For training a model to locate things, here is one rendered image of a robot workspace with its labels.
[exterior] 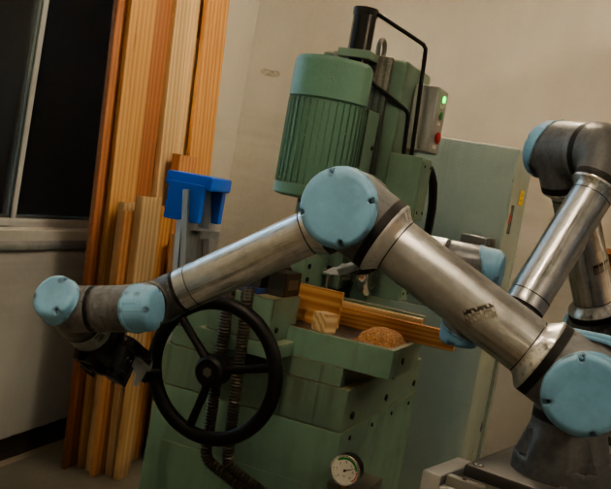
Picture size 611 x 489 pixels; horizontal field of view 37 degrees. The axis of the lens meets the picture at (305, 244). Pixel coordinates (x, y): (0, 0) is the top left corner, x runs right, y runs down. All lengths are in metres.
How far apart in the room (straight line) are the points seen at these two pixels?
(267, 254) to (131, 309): 0.23
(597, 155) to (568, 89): 2.61
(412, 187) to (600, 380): 0.98
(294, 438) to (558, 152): 0.78
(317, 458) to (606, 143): 0.83
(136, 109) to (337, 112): 1.64
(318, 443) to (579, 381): 0.76
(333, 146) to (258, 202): 2.68
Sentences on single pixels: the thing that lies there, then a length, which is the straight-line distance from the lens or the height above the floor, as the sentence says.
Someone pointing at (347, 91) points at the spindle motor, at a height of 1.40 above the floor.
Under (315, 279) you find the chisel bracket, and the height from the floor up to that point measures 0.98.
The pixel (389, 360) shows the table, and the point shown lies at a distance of 1.80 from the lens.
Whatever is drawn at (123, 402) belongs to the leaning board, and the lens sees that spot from 3.41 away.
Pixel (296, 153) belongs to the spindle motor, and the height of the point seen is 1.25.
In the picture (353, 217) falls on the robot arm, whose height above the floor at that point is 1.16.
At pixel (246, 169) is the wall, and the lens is 4.64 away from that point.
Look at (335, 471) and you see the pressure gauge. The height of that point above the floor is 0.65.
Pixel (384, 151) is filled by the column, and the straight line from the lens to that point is 2.16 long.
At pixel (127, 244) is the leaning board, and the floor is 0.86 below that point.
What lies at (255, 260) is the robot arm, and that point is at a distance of 1.47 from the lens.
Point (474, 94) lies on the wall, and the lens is 4.36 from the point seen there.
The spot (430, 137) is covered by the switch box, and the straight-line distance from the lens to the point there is 2.23.
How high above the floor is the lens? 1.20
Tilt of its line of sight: 4 degrees down
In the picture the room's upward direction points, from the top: 10 degrees clockwise
